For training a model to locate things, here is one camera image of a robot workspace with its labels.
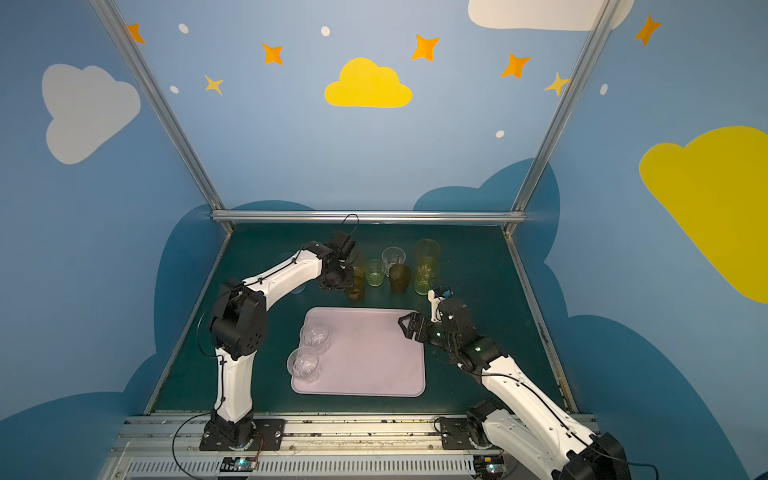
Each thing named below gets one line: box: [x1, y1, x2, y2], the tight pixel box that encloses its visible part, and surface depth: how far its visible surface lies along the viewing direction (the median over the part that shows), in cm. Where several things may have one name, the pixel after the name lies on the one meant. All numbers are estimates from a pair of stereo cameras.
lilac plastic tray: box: [287, 306, 426, 397], surface depth 90 cm
